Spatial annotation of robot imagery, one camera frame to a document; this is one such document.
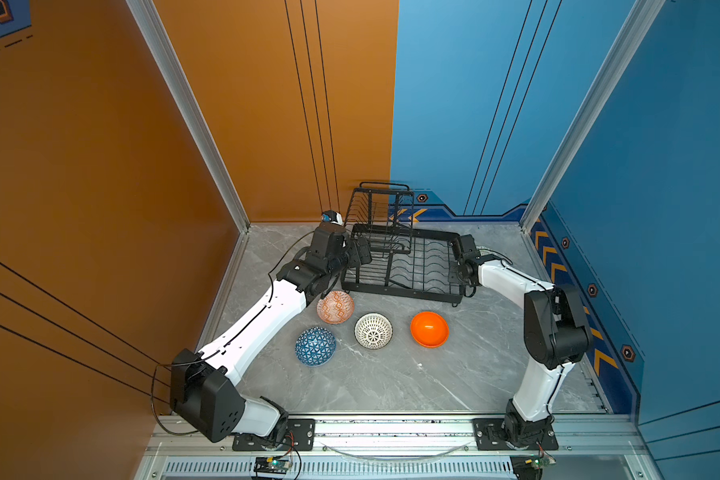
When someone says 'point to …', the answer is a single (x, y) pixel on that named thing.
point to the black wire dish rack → (405, 259)
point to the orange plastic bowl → (429, 329)
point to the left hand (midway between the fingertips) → (358, 242)
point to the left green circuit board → (271, 465)
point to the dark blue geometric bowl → (315, 346)
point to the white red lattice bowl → (373, 330)
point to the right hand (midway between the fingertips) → (458, 274)
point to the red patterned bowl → (335, 307)
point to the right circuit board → (530, 467)
